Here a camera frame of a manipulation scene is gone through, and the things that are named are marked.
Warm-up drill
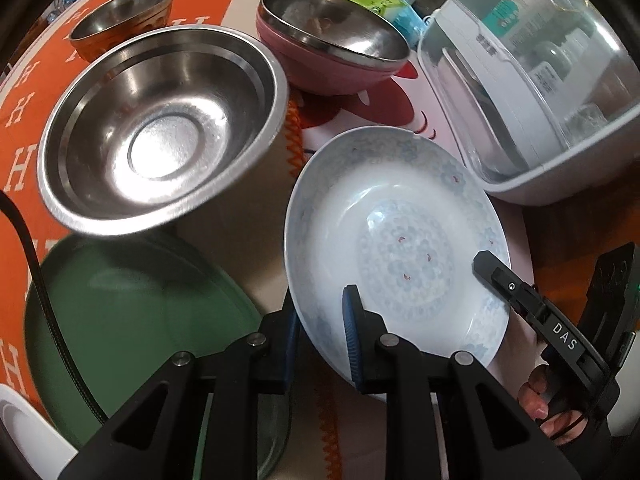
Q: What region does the white floral ceramic plate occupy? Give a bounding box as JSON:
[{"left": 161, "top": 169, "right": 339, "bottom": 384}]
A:
[{"left": 283, "top": 126, "right": 512, "bottom": 396}]

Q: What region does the green round plate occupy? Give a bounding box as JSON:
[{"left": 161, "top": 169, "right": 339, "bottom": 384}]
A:
[{"left": 24, "top": 233, "right": 291, "bottom": 479}]

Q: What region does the large stainless steel bowl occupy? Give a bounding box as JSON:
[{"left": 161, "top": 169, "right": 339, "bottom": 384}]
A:
[{"left": 37, "top": 25, "right": 288, "bottom": 237}]

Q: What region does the white paper plate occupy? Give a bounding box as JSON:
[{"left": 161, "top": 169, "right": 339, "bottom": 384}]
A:
[{"left": 1, "top": 385, "right": 78, "bottom": 479}]

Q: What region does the pink steel bowl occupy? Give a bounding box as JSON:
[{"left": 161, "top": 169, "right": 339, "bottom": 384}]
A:
[{"left": 256, "top": 0, "right": 411, "bottom": 96}]

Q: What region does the right hand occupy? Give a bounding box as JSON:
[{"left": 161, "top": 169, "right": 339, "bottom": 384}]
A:
[{"left": 516, "top": 364, "right": 591, "bottom": 447}]

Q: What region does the white clear-lid storage box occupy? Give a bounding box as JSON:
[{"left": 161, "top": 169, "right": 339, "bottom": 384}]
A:
[{"left": 418, "top": 0, "right": 639, "bottom": 206}]

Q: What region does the blue wet wipes pack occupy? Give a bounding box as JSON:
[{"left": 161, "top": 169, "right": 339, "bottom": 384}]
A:
[{"left": 392, "top": 6, "right": 431, "bottom": 49}]

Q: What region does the orange H-pattern blanket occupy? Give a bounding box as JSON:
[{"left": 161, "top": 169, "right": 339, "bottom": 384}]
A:
[{"left": 1, "top": 0, "right": 293, "bottom": 443}]

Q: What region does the small gold steel bowl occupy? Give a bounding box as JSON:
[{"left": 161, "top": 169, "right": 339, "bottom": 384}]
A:
[{"left": 68, "top": 0, "right": 174, "bottom": 63}]

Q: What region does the black cable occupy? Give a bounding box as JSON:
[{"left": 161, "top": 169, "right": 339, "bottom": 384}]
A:
[{"left": 0, "top": 190, "right": 109, "bottom": 424}]

